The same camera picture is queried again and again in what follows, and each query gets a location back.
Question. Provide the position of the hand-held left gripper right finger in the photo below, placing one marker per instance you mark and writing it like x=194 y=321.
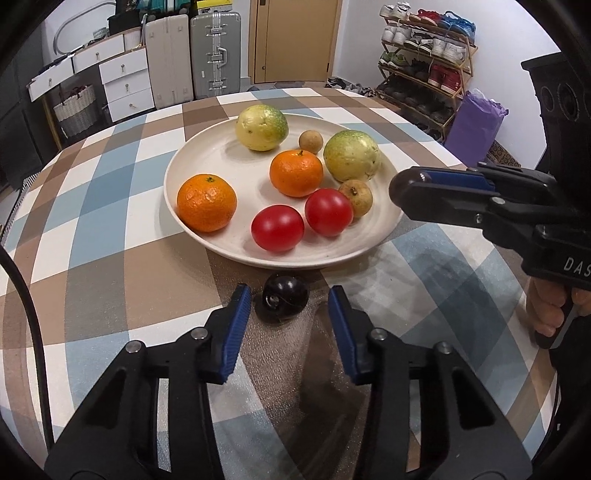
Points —
x=341 y=323

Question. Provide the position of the brown longan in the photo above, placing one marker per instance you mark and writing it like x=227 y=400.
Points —
x=359 y=199
x=310 y=141

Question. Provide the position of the yellow-green round guava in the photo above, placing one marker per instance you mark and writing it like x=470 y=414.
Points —
x=262 y=128

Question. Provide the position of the beige suitcase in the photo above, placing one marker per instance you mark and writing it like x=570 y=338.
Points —
x=168 y=64

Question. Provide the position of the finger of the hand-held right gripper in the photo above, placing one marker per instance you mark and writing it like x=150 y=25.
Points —
x=461 y=177
x=443 y=203

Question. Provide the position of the wooden shoe rack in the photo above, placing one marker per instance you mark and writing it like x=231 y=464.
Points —
x=466 y=64

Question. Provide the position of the person's right hand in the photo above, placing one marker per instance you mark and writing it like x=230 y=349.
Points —
x=545 y=309

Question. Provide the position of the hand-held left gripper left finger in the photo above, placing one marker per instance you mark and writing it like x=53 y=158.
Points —
x=238 y=323

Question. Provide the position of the silver suitcase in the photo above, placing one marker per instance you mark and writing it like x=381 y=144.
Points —
x=214 y=55

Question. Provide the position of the patterned doormat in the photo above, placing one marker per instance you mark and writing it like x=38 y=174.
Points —
x=505 y=157

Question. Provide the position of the purple bag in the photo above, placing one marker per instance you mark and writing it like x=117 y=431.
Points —
x=473 y=129

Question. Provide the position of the wooden door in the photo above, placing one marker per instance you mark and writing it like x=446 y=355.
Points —
x=295 y=37

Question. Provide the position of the rows of shoes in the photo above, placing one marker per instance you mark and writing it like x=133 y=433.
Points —
x=443 y=48

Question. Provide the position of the small orange mandarin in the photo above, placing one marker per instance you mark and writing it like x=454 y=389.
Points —
x=296 y=173

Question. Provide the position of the white drawer cabinet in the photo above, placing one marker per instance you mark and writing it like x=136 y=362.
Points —
x=124 y=87

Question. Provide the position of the pile of floor shoes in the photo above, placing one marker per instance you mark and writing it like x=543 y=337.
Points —
x=348 y=86

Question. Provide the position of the white wicker basket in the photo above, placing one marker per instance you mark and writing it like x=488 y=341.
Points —
x=74 y=113

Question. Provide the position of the red tomato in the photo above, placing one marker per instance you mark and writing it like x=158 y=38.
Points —
x=328 y=212
x=277 y=227

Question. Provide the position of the green oval guava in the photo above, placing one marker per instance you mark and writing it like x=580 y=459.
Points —
x=352 y=155

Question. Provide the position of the large orange mandarin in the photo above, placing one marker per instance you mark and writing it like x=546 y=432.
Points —
x=206 y=203

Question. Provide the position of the large cream plate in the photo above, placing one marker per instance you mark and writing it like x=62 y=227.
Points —
x=240 y=175

